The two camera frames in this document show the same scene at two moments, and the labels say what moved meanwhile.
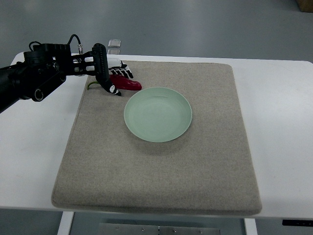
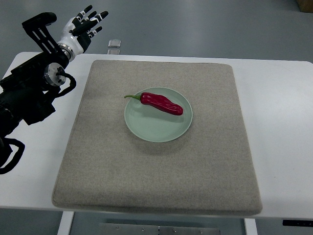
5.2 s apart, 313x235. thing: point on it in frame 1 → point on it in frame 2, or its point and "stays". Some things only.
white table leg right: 250,226 stays
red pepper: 122,82 → 160,102
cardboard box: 305,6 stays
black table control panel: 298,223 stays
